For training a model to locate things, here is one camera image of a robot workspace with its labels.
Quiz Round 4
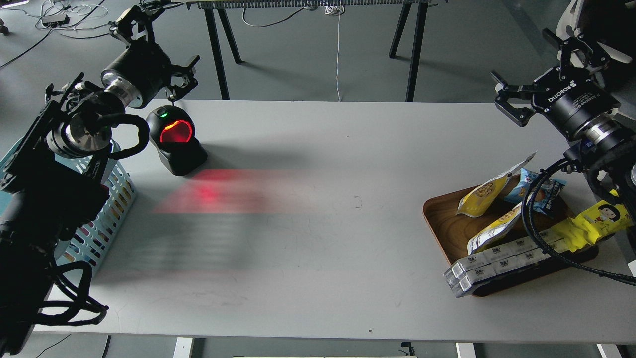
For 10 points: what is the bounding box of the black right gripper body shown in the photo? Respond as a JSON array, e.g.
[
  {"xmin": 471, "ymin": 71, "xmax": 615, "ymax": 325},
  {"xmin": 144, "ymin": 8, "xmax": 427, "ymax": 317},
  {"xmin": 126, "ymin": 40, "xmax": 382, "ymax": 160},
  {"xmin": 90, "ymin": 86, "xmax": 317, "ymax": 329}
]
[{"xmin": 532, "ymin": 67, "xmax": 620, "ymax": 141}]

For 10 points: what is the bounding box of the black metal table frame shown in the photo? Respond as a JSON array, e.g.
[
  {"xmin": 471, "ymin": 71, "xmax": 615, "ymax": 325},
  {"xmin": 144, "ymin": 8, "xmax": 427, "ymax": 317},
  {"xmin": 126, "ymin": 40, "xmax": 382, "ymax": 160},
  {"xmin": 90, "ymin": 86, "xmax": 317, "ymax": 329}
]
[{"xmin": 160, "ymin": 0, "xmax": 431, "ymax": 102}]

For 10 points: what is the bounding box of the brown wooden tray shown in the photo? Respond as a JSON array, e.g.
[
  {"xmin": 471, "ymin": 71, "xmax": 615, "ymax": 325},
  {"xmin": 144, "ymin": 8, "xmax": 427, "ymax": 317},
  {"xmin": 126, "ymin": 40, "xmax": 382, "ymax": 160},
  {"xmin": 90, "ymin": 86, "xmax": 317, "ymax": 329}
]
[{"xmin": 423, "ymin": 175, "xmax": 599, "ymax": 298}]

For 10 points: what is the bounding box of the yellow cartoon snack bag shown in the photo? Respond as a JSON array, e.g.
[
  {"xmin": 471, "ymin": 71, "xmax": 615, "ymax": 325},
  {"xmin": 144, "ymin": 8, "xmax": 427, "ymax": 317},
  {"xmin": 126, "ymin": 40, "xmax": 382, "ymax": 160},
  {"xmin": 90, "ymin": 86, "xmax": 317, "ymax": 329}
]
[{"xmin": 550, "ymin": 201, "xmax": 635, "ymax": 252}]

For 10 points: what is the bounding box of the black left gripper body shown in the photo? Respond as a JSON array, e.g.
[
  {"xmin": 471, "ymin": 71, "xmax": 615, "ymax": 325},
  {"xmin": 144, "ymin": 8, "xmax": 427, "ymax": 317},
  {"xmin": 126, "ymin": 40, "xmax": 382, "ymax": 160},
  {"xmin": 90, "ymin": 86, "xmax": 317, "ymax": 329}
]
[{"xmin": 101, "ymin": 42, "xmax": 172, "ymax": 109}]

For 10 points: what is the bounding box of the light blue plastic basket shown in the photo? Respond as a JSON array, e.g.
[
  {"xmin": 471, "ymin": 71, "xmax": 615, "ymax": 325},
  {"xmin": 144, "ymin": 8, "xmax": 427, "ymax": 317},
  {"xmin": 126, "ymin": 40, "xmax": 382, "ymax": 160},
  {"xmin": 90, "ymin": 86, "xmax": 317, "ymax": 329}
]
[{"xmin": 0, "ymin": 137, "xmax": 136, "ymax": 276}]

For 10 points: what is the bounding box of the blue snack packet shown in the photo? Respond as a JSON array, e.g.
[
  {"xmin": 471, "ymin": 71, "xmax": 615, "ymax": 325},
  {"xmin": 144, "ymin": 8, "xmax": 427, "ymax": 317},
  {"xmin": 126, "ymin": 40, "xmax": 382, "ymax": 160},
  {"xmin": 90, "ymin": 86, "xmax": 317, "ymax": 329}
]
[{"xmin": 500, "ymin": 168, "xmax": 566, "ymax": 217}]

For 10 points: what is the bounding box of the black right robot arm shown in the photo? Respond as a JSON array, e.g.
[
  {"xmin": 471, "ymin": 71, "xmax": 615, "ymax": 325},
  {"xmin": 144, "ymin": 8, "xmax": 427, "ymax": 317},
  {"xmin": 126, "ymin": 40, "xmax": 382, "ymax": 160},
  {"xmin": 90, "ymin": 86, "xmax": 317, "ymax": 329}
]
[{"xmin": 491, "ymin": 28, "xmax": 635, "ymax": 285}]

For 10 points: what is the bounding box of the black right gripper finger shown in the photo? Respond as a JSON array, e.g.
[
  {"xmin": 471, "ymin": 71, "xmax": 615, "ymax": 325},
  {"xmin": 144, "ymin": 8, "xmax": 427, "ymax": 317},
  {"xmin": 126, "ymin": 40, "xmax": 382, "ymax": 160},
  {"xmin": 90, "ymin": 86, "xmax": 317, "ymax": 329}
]
[
  {"xmin": 542, "ymin": 28, "xmax": 610, "ymax": 75},
  {"xmin": 491, "ymin": 70, "xmax": 537, "ymax": 127}
]

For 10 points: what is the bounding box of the black barcode scanner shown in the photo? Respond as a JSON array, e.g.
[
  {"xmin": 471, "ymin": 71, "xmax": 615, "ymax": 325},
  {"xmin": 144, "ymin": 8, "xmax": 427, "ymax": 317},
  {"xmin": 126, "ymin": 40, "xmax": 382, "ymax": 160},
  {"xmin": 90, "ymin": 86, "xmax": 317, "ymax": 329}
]
[{"xmin": 146, "ymin": 105, "xmax": 208, "ymax": 176}]

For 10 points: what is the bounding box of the power adapter with cables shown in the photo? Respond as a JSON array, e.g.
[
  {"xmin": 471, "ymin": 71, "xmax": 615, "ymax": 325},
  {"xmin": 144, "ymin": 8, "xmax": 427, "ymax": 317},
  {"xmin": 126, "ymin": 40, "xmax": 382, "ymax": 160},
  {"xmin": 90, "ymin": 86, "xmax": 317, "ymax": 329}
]
[{"xmin": 0, "ymin": 0, "xmax": 120, "ymax": 69}]

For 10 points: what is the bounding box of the white hanging cable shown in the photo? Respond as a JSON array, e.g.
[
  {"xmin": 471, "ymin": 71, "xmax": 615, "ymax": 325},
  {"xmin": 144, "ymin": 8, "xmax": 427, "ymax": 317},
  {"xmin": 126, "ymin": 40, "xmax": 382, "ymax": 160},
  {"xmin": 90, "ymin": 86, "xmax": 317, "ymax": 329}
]
[{"xmin": 325, "ymin": 5, "xmax": 345, "ymax": 102}]

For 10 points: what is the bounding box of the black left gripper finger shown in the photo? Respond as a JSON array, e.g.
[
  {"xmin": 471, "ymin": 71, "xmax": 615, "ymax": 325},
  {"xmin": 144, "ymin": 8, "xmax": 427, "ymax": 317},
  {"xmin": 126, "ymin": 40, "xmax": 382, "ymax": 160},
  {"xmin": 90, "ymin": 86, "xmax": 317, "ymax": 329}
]
[
  {"xmin": 109, "ymin": 6, "xmax": 165, "ymax": 44},
  {"xmin": 166, "ymin": 55, "xmax": 200, "ymax": 102}
]

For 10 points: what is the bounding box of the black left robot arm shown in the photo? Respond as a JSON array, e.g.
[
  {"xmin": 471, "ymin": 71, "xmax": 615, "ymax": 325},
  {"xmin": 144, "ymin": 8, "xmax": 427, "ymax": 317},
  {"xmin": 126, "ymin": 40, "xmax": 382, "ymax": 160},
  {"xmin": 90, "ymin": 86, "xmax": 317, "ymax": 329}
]
[{"xmin": 0, "ymin": 6, "xmax": 207, "ymax": 355}]

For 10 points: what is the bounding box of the long clear cracker pack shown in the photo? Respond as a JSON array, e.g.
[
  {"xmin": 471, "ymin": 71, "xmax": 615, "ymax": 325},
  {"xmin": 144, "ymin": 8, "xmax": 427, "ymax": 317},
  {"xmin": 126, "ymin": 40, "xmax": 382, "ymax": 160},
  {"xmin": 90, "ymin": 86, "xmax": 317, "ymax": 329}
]
[{"xmin": 443, "ymin": 237, "xmax": 567, "ymax": 298}]

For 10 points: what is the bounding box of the yellow white snack pouch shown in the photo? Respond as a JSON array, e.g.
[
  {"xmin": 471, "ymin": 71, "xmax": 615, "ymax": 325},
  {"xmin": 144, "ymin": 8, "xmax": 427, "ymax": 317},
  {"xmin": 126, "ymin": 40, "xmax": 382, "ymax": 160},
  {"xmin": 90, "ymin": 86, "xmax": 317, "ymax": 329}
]
[{"xmin": 467, "ymin": 202, "xmax": 522, "ymax": 255}]

